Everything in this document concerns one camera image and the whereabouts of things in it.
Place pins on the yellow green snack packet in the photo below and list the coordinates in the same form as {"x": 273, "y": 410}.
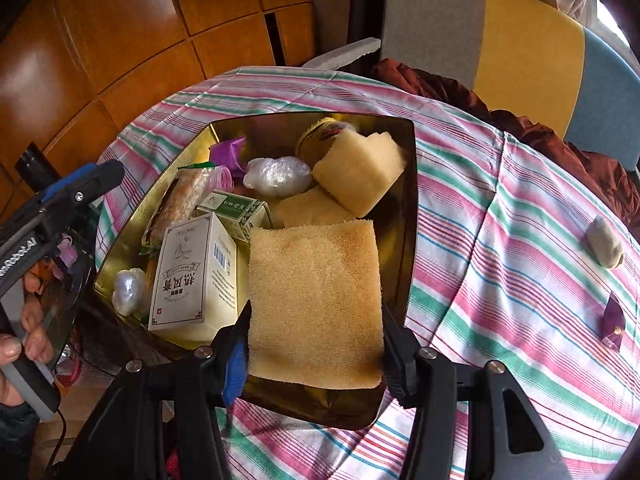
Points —
{"x": 175, "y": 205}

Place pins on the dark red blanket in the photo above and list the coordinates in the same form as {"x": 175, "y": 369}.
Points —
{"x": 550, "y": 140}

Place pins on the small purple snap pouch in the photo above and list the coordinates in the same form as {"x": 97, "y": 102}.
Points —
{"x": 612, "y": 320}

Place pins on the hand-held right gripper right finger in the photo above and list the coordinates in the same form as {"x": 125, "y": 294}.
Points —
{"x": 397, "y": 370}

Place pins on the yellow sponge block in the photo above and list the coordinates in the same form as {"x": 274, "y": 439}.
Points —
{"x": 360, "y": 170}
{"x": 310, "y": 207}

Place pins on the gold tin box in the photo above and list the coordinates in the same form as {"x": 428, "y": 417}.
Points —
{"x": 400, "y": 220}

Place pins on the wooden wardrobe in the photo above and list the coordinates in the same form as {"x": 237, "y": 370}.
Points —
{"x": 125, "y": 35}

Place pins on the black bed post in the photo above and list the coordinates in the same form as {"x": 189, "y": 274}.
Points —
{"x": 365, "y": 5}

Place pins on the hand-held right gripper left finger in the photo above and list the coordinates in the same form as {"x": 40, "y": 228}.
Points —
{"x": 234, "y": 370}

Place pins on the striped bed sheet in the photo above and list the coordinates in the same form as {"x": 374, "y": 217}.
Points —
{"x": 475, "y": 260}

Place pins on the white tissue ball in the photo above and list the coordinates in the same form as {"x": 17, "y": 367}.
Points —
{"x": 277, "y": 175}

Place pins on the grey yellow blue headboard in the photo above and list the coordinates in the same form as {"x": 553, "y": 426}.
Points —
{"x": 525, "y": 45}

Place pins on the shiny white ball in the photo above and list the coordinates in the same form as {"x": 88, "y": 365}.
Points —
{"x": 127, "y": 290}

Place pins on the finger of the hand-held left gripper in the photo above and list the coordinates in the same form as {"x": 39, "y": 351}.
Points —
{"x": 90, "y": 182}
{"x": 34, "y": 166}

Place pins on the person's left hand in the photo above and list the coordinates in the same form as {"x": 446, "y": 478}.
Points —
{"x": 35, "y": 320}

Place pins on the white bed rail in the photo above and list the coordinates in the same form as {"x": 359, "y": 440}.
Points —
{"x": 345, "y": 52}

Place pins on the yellow sponge sheet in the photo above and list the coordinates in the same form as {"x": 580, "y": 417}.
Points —
{"x": 315, "y": 300}

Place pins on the white medicine box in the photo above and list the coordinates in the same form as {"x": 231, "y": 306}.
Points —
{"x": 190, "y": 280}

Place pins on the bright window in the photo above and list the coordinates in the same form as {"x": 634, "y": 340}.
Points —
{"x": 610, "y": 17}

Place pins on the green white small box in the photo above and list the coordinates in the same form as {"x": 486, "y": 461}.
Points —
{"x": 232, "y": 210}

